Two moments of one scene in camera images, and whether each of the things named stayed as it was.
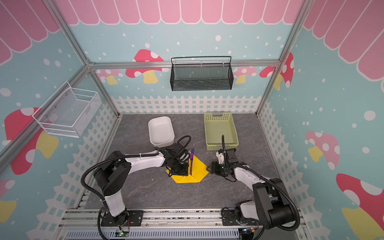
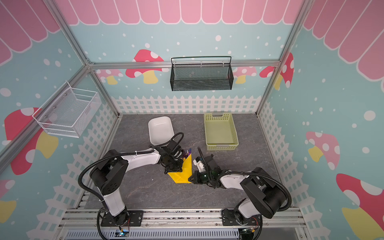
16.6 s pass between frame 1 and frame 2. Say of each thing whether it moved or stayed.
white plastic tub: stayed
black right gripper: moved
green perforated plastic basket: stayed
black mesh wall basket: stayed
